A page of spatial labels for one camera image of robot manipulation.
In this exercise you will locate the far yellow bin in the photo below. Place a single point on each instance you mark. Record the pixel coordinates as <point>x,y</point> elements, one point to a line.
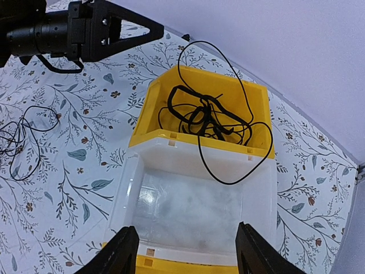
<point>200,107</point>

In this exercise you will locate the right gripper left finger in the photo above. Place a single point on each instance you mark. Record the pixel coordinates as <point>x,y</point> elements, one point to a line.
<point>118,255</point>

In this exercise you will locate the floral table mat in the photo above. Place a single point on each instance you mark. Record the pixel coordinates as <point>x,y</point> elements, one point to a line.
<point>56,195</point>

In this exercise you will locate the white translucent bin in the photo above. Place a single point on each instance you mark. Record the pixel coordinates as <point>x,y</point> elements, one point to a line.
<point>186,201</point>

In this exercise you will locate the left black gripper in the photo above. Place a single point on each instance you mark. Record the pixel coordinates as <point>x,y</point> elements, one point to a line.
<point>31,31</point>

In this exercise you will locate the yellow bin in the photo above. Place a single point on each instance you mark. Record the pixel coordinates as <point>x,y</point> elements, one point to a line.
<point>182,265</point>
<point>200,107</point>

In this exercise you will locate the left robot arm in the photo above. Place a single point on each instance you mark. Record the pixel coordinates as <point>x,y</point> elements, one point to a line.
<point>61,64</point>

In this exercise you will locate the near yellow bin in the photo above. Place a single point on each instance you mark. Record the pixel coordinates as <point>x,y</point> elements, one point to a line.
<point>182,265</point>

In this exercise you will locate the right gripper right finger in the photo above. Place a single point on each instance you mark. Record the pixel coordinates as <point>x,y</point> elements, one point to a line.
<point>256,255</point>

